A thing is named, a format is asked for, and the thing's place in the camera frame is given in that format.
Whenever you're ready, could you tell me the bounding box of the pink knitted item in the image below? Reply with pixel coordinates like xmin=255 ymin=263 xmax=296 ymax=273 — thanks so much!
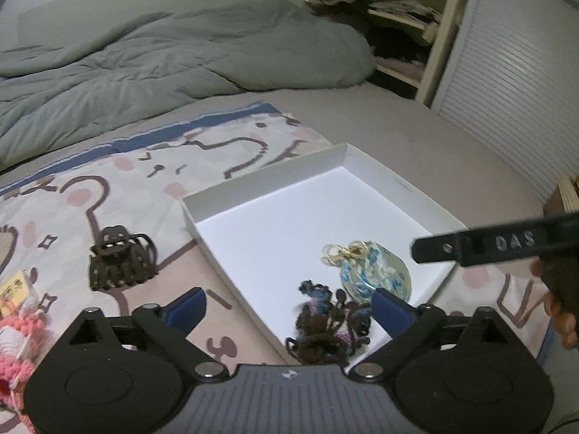
xmin=0 ymin=307 xmax=52 ymax=434

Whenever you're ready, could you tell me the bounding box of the person's right hand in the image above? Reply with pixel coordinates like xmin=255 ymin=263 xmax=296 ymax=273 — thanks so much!
xmin=529 ymin=258 xmax=579 ymax=350

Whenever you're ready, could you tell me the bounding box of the bear printed blanket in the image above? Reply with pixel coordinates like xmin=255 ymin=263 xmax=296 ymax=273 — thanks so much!
xmin=0 ymin=101 xmax=557 ymax=434

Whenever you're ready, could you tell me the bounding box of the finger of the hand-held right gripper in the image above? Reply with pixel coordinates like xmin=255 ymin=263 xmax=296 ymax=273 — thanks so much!
xmin=411 ymin=230 xmax=464 ymax=264

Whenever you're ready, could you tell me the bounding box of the brown knitted hair scrunchie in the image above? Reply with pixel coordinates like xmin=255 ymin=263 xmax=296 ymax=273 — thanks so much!
xmin=285 ymin=279 xmax=374 ymax=365

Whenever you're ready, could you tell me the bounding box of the small yellow white box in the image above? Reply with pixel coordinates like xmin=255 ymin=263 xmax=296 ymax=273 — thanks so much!
xmin=0 ymin=270 xmax=39 ymax=322

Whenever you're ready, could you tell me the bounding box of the folded pink cloth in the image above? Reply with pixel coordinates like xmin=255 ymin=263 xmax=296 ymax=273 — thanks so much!
xmin=375 ymin=56 xmax=426 ymax=81

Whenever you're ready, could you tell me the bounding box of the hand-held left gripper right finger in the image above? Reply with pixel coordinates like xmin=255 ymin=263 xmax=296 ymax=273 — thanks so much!
xmin=346 ymin=287 xmax=528 ymax=380

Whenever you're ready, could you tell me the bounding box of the beige bed sheet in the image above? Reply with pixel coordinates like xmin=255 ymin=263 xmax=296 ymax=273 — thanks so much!
xmin=0 ymin=84 xmax=550 ymax=218

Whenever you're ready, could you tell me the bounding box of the blue floral drawstring pouch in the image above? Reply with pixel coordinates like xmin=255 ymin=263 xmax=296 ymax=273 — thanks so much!
xmin=322 ymin=241 xmax=410 ymax=303

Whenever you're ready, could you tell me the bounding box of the stack of papers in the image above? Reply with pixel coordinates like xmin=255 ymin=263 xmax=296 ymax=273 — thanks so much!
xmin=368 ymin=0 xmax=443 ymax=45

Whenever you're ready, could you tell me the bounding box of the grey duvet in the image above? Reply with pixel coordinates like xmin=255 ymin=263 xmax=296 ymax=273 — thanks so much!
xmin=0 ymin=0 xmax=376 ymax=170

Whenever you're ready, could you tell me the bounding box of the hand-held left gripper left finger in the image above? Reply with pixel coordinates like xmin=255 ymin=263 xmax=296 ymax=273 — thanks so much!
xmin=59 ymin=287 xmax=229 ymax=379

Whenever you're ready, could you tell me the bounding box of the light wooden shelf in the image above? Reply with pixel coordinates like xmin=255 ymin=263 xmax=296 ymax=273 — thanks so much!
xmin=303 ymin=0 xmax=476 ymax=107

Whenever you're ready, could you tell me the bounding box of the white cardboard box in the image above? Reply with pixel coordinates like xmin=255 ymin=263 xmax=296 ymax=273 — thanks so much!
xmin=181 ymin=141 xmax=469 ymax=366

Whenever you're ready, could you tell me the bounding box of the brown hair claw clip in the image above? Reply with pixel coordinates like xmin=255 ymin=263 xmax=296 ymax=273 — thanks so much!
xmin=88 ymin=225 xmax=158 ymax=292

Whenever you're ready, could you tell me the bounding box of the small wooden crate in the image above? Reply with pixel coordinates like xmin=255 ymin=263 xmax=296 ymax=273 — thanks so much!
xmin=543 ymin=174 xmax=579 ymax=215

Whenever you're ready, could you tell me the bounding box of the white louvered door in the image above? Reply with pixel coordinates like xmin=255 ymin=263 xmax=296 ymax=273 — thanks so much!
xmin=430 ymin=0 xmax=579 ymax=204

